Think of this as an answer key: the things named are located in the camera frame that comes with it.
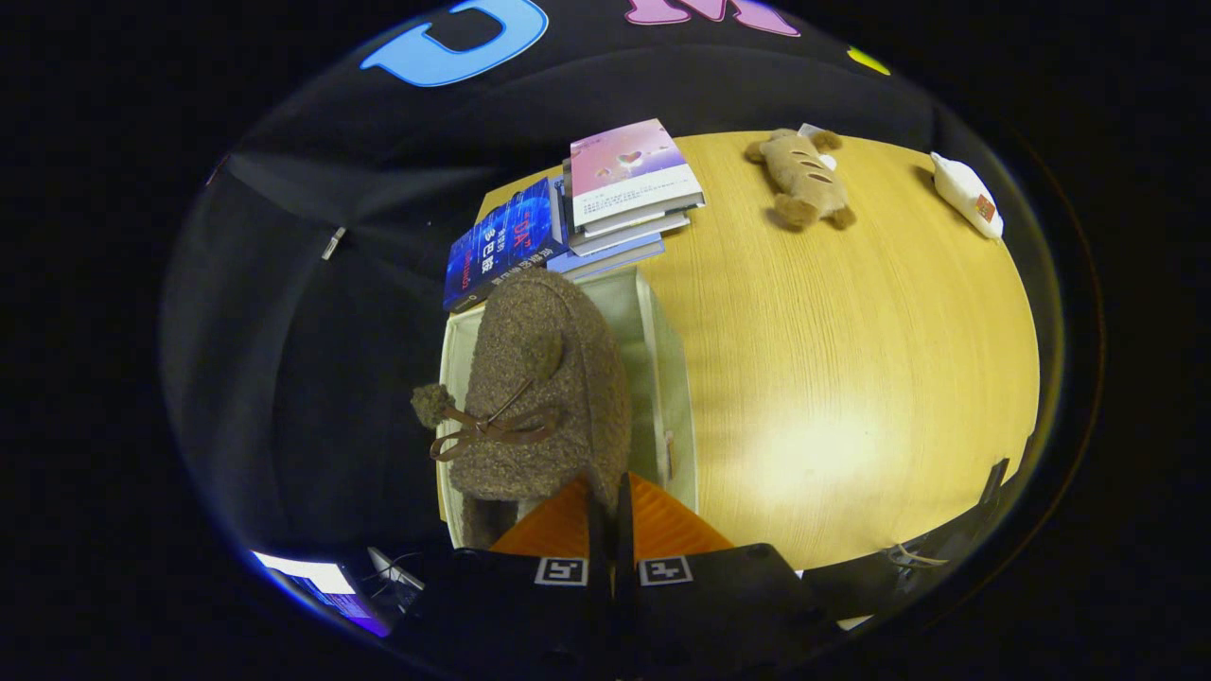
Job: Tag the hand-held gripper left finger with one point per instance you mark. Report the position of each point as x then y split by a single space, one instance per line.
511 615

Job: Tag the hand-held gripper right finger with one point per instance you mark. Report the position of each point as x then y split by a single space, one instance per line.
728 605

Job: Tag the green fabric storage box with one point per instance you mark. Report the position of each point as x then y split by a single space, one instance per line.
662 397

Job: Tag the computer monitor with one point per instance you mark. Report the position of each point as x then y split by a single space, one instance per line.
326 582

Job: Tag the black backdrop cloth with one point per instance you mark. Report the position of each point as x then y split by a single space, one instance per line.
312 359

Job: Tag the light blue book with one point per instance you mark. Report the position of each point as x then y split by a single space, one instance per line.
610 257

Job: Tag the blue cover book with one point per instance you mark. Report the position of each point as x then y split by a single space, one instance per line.
506 241

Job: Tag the white book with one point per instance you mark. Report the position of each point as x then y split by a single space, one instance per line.
634 232

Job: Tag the silver clip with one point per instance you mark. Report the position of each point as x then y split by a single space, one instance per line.
333 243

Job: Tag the tan bread plush toy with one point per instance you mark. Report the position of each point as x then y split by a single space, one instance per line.
804 175

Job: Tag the pink cover book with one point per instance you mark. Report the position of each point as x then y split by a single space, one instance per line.
629 170

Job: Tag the white plastic packet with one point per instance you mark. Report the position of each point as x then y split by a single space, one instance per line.
965 194

